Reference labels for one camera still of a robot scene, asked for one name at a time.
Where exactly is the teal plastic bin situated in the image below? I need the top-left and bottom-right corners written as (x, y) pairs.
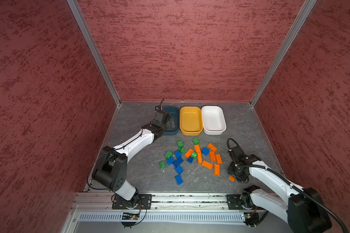
top-left (162, 106), bottom-right (180, 136)

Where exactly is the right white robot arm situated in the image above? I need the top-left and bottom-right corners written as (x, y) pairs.
top-left (227, 145), bottom-right (332, 233)

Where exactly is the yellow plastic bin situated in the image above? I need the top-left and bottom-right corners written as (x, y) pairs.
top-left (180, 106), bottom-right (203, 136)

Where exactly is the aluminium corner post left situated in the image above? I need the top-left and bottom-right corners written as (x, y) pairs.
top-left (67, 0), bottom-right (122, 107)

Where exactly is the white plastic bin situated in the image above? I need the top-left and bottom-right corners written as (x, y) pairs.
top-left (201, 105), bottom-right (227, 136)

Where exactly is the orange long lego brick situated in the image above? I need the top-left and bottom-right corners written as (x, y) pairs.
top-left (197, 153), bottom-right (203, 164)

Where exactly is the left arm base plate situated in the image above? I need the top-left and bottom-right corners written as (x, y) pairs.
top-left (111, 193), bottom-right (153, 210)

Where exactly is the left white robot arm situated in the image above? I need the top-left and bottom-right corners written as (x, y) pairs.
top-left (91, 109), bottom-right (170, 206)

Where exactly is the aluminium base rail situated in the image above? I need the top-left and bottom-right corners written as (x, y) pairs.
top-left (61, 191), bottom-right (292, 233)

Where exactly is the blue lego brick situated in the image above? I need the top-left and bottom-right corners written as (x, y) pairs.
top-left (175, 174), bottom-right (184, 185)
top-left (173, 158), bottom-right (184, 168)
top-left (175, 166), bottom-right (183, 175)
top-left (201, 148), bottom-right (210, 156)
top-left (187, 157), bottom-right (193, 164)
top-left (166, 157), bottom-right (175, 165)
top-left (174, 150), bottom-right (182, 159)

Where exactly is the aluminium corner post right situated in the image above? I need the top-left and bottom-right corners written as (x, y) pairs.
top-left (250, 0), bottom-right (317, 109)

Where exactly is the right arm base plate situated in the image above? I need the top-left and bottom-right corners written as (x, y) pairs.
top-left (226, 194), bottom-right (251, 210)

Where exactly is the green lego brick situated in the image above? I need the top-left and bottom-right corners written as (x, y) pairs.
top-left (159, 161), bottom-right (166, 169)
top-left (177, 140), bottom-right (184, 147)
top-left (165, 151), bottom-right (173, 159)
top-left (192, 138), bottom-right (199, 145)
top-left (191, 152), bottom-right (197, 159)
top-left (178, 147), bottom-right (185, 154)

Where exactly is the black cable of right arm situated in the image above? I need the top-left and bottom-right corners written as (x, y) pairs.
top-left (227, 137), bottom-right (350, 233)

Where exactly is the aluminium corner post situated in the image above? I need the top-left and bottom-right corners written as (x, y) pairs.
top-left (250, 0), bottom-right (317, 109)
top-left (67, 0), bottom-right (122, 107)

